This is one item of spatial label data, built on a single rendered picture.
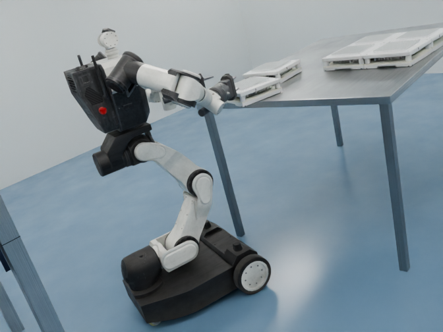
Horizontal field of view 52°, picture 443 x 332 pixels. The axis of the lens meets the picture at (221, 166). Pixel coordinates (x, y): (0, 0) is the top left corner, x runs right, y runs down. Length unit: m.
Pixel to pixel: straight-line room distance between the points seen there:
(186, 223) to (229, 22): 5.08
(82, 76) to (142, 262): 0.93
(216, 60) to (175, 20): 0.89
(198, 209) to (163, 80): 0.81
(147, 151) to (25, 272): 0.77
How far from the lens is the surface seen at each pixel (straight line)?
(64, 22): 5.78
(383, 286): 2.33
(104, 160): 2.10
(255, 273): 2.37
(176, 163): 2.22
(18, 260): 1.66
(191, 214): 2.32
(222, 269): 2.34
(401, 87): 2.09
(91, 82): 1.99
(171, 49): 6.43
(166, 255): 2.30
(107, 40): 2.05
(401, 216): 2.24
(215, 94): 2.00
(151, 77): 1.76
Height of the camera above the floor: 1.46
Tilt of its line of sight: 21 degrees down
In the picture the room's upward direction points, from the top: 15 degrees counter-clockwise
